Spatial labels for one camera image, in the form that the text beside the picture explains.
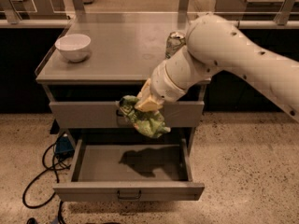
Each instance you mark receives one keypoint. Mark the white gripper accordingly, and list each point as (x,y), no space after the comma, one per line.
(163,85)

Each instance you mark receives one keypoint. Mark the green jalapeno chip bag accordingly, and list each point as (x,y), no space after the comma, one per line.
(150,124)

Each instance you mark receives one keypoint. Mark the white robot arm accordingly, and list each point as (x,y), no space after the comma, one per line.
(213,45)

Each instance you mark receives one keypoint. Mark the grey drawer cabinet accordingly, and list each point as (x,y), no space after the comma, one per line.
(124,50)

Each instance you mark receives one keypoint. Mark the open grey middle drawer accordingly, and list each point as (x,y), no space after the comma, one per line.
(161,172)

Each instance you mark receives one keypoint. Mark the closed grey upper drawer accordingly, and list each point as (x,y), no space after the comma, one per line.
(71,115)

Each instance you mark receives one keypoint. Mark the white ceramic bowl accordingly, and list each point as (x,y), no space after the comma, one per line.
(74,47)

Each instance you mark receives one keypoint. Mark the blue power box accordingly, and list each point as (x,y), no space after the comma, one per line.
(63,147)

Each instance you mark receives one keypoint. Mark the grey background cabinet left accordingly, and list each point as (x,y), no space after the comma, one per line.
(33,9)

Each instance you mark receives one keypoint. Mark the glass barrier with posts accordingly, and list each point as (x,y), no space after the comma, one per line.
(73,7)

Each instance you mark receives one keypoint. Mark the black middle drawer handle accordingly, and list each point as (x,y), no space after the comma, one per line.
(129,196)

